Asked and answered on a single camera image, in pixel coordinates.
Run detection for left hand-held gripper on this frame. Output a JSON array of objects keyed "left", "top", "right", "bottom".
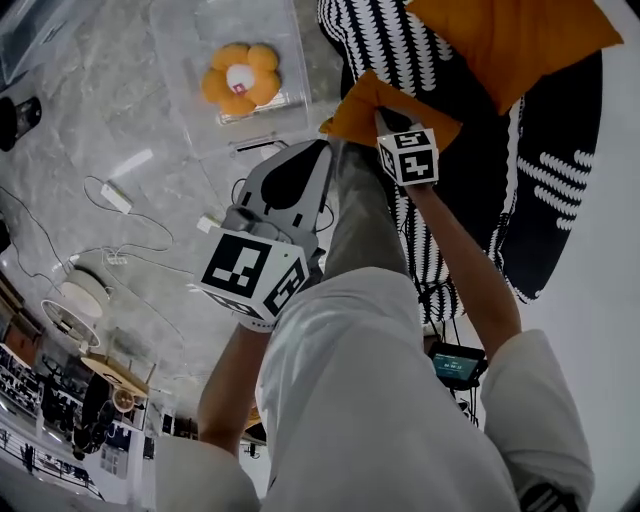
[{"left": 193, "top": 139, "right": 335, "bottom": 322}]

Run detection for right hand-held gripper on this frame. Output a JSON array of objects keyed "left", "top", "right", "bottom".
[{"left": 375, "top": 109, "right": 441, "bottom": 188}]

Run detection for small rectangular orange cushion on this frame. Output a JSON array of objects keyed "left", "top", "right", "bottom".
[{"left": 319, "top": 69, "right": 464, "bottom": 154}]

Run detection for orange flower plush toy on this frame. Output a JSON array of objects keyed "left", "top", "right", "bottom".
[{"left": 200, "top": 42, "right": 282, "bottom": 118}]

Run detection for large square orange cushion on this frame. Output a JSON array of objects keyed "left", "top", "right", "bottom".
[{"left": 405, "top": 0, "right": 625, "bottom": 117}]

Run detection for clear plastic storage bin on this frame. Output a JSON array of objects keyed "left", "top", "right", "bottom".
[{"left": 149, "top": 0, "right": 314, "bottom": 156}]

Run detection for person's right forearm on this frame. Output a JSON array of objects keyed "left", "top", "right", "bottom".
[{"left": 409, "top": 182, "right": 524, "bottom": 364}]

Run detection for person's left forearm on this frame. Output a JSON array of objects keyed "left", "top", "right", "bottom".
[{"left": 197, "top": 322, "right": 274, "bottom": 456}]

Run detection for person's grey trousers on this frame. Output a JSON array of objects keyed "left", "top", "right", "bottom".
[{"left": 322, "top": 139, "right": 416, "bottom": 281}]

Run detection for black white patterned blanket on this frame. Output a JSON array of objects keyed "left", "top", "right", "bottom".
[{"left": 317, "top": 0, "right": 604, "bottom": 326}]

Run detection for white wristband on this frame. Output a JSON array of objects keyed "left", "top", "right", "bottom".
[{"left": 238, "top": 312, "right": 277, "bottom": 335}]

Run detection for white power strip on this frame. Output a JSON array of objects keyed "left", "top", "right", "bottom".
[{"left": 99, "top": 182, "right": 134, "bottom": 215}]

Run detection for person's white shirt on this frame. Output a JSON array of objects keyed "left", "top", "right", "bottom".
[{"left": 154, "top": 267, "right": 596, "bottom": 512}]

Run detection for round cream stool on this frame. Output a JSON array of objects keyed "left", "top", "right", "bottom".
[{"left": 59, "top": 268, "right": 111, "bottom": 319}]

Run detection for black device with screen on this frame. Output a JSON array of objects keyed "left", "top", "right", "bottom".
[{"left": 428, "top": 341, "right": 489, "bottom": 391}]

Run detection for wooden table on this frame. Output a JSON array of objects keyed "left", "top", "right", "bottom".
[{"left": 79, "top": 353, "right": 151, "bottom": 399}]

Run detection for black mesh waste bin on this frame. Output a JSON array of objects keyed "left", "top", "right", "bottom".
[{"left": 14, "top": 95, "right": 44, "bottom": 134}]

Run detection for translucent lidded bin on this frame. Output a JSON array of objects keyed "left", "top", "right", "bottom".
[{"left": 0, "top": 0, "right": 84, "bottom": 86}]

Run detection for white power cable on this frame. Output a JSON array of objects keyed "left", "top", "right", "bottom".
[{"left": 82, "top": 174, "right": 175, "bottom": 254}]

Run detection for black floor cable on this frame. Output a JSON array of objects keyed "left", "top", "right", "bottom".
[{"left": 0, "top": 187, "right": 71, "bottom": 281}]

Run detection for black strap buckle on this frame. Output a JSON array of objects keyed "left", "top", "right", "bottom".
[{"left": 517, "top": 482, "right": 581, "bottom": 512}]

